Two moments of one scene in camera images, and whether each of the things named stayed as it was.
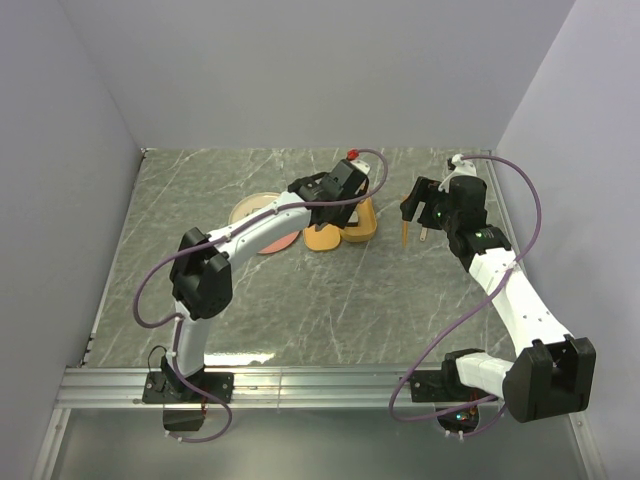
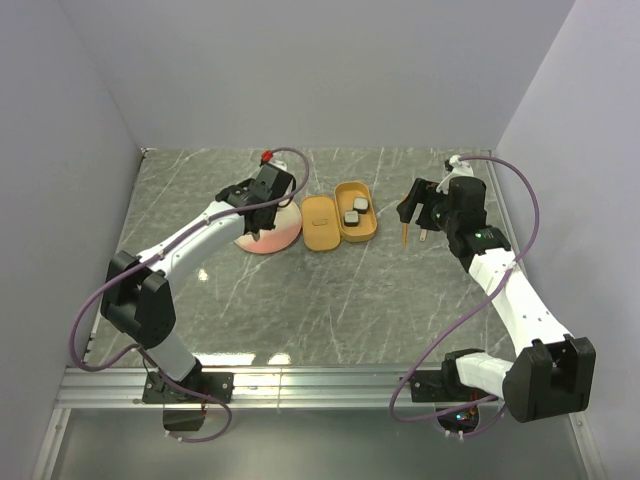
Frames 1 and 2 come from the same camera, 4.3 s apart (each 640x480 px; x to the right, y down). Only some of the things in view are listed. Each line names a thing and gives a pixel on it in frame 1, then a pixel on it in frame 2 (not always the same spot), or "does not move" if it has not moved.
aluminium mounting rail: [107, 388] does not move
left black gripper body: [344, 215] -> [270, 225]
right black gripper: [425, 190] does not move
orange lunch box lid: [328, 238] does not move
